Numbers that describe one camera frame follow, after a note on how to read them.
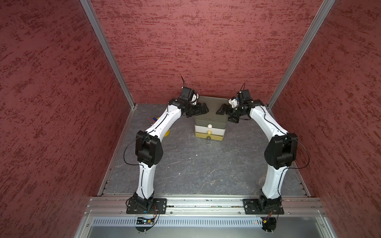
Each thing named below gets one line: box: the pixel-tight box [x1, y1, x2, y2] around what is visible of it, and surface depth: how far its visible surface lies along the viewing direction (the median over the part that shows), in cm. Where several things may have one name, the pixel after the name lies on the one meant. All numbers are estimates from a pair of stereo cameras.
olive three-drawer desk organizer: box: [194, 95, 229, 142], surface depth 92 cm
